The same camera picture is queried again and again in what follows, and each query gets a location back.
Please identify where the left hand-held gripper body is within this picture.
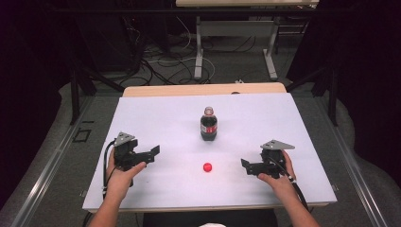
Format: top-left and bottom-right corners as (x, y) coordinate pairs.
(112, 131), (148, 173)

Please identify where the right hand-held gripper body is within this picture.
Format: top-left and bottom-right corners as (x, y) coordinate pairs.
(257, 139), (296, 180)

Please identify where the dark cola bottle red label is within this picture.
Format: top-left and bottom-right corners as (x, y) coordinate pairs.
(200, 106), (218, 142)

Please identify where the person's right hand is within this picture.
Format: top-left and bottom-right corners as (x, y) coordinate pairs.
(257, 148), (298, 201)

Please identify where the person's left hand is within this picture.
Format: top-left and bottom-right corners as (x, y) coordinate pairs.
(102, 148), (148, 203)

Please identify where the white table cover board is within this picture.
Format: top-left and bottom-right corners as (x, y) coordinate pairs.
(81, 92), (338, 212)

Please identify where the wooden table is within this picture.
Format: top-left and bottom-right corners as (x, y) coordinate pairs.
(82, 81), (338, 214)

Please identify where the person's dark clothing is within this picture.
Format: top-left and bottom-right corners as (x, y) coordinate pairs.
(142, 209), (280, 227)

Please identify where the black metal stand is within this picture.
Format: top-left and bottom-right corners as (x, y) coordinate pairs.
(69, 61), (126, 126)
(284, 62), (340, 128)

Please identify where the black equipment cabinet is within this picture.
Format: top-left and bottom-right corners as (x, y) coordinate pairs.
(75, 12), (145, 74)

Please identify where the dark curtain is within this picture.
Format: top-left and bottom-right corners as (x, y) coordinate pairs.
(0, 0), (75, 211)
(286, 0), (401, 188)

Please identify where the white desk with metal legs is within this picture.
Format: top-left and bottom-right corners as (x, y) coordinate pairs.
(175, 0), (321, 81)

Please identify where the black horizontal bar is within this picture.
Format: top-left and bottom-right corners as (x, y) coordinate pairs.
(50, 7), (318, 14)

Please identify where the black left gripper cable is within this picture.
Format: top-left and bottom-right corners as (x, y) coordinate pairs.
(100, 139), (116, 201)

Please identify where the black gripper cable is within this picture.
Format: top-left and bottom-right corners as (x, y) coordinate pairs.
(273, 155), (310, 212)
(100, 139), (116, 201)

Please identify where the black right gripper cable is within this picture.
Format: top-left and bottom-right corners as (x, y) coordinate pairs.
(273, 155), (310, 212)

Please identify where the grey floor rail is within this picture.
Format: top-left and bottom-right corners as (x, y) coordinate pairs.
(314, 96), (390, 227)
(9, 95), (96, 227)

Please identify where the bundle of black floor cables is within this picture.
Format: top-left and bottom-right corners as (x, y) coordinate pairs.
(124, 17), (217, 87)

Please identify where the white floor cable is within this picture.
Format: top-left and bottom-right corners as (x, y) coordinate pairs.
(147, 56), (217, 84)

